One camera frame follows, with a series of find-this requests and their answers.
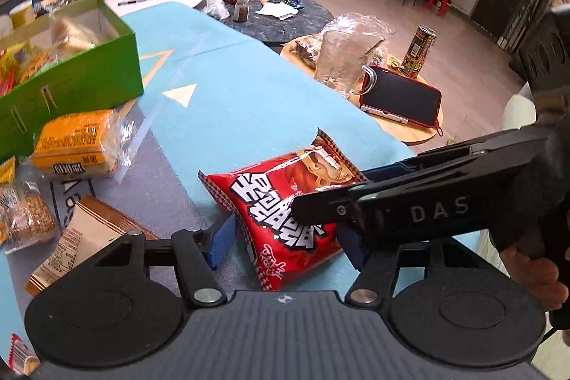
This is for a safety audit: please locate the beige wafer packet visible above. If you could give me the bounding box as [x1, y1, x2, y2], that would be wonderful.
[25, 195, 161, 297]

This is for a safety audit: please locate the white phone stand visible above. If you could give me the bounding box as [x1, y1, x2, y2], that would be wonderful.
[361, 103, 410, 125]

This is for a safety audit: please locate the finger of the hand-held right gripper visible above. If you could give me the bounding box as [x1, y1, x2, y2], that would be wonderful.
[289, 179, 415, 228]
[363, 125, 553, 185]

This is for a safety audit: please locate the small yellow snack packet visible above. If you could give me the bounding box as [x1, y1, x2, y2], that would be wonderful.
[0, 156, 17, 186]

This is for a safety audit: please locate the dark marble round table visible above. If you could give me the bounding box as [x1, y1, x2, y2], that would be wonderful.
[195, 0, 336, 48]

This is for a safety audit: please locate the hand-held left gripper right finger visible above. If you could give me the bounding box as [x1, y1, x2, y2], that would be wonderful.
[336, 224, 484, 307]

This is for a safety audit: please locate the clear glass pitcher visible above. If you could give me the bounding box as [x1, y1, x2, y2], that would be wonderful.
[313, 28, 380, 97]

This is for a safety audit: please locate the crinkled clear plastic bag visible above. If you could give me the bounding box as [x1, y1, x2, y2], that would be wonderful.
[293, 14, 398, 70]

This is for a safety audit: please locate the person's right hand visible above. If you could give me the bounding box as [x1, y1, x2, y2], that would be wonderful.
[501, 244, 559, 312]

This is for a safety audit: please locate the small red and white packet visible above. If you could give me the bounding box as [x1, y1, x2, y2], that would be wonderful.
[8, 333, 42, 377]

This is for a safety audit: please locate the pale sliced bread packet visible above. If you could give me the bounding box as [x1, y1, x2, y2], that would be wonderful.
[50, 15, 122, 63]

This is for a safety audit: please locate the gold cylindrical can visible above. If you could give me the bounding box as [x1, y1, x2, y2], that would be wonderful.
[9, 0, 35, 30]

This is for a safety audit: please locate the red checkered-edge snack packet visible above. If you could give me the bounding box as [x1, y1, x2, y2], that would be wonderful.
[198, 128, 368, 292]

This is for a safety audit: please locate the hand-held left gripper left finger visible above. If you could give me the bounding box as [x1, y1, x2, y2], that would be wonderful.
[91, 213, 237, 306]

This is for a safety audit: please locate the black and yellow can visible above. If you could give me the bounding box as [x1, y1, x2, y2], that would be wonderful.
[401, 25, 439, 78]

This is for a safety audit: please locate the yellow and red snack packet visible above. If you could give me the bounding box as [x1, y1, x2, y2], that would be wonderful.
[0, 43, 52, 97]

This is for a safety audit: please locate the white paper sheet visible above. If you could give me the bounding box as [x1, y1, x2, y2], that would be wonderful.
[254, 1, 300, 21]

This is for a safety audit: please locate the phone in red case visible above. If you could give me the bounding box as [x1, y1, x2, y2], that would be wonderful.
[359, 66, 443, 128]

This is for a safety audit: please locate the green cardboard box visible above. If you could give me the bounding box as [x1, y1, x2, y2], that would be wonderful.
[0, 0, 146, 163]

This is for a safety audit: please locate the orange bread packet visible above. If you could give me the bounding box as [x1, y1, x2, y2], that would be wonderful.
[29, 108, 134, 185]

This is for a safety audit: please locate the clear round biscuit packet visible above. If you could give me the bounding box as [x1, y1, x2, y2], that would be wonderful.
[0, 179, 61, 250]

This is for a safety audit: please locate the plastic bag with dark contents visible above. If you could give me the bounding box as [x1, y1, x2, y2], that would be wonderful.
[202, 0, 231, 21]

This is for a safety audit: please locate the red plastic stool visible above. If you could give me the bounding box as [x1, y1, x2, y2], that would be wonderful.
[425, 0, 453, 16]

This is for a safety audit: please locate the round wooden side table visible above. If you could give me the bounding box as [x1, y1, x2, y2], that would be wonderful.
[279, 34, 442, 147]

